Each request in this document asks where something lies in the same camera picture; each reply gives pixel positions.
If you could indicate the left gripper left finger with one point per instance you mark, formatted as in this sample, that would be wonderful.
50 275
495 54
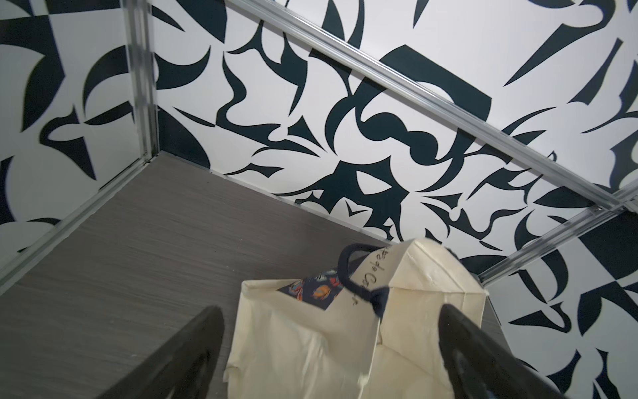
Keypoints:
183 367

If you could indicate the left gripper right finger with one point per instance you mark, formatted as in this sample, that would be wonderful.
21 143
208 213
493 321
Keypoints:
478 367

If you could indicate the cream canvas tote bag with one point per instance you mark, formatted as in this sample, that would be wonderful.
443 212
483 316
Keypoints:
366 329

